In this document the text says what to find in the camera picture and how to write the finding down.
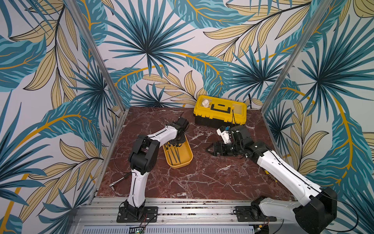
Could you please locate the black file tool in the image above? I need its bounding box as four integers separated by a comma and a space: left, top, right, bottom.
172, 146, 181, 164

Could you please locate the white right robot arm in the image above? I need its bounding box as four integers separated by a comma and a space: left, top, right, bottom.
206, 125, 338, 234

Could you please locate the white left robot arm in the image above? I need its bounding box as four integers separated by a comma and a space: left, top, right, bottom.
127, 123, 188, 209

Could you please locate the small ratchet tool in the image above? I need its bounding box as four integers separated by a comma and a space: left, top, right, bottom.
109, 172, 132, 190

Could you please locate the black screwdriver in tray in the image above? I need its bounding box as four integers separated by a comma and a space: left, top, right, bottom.
166, 145, 174, 165

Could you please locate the yellow plastic tray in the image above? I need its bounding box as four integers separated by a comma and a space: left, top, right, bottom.
163, 136, 193, 169

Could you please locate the yellow and black toolbox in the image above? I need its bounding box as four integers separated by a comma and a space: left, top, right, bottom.
193, 95, 247, 128

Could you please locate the white roll in toolbox lid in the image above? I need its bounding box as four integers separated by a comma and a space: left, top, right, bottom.
201, 99, 210, 108

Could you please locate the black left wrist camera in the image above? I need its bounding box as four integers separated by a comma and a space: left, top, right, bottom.
173, 117, 189, 132

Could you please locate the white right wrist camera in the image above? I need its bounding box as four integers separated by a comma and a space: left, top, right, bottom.
216, 126, 232, 144

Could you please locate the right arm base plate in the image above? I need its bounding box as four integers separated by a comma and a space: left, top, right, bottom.
233, 205, 277, 224

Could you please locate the aluminium front rail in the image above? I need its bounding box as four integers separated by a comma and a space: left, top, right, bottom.
68, 196, 322, 234

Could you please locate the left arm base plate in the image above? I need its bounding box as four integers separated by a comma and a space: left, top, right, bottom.
116, 203, 158, 223

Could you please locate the right aluminium corner post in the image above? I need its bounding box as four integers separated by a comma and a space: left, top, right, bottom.
261, 0, 332, 114

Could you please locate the aluminium corner post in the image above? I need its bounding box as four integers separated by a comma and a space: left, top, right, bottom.
261, 0, 332, 114
66, 0, 126, 113

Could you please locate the left aluminium corner post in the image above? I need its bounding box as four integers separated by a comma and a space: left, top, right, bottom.
66, 0, 126, 113

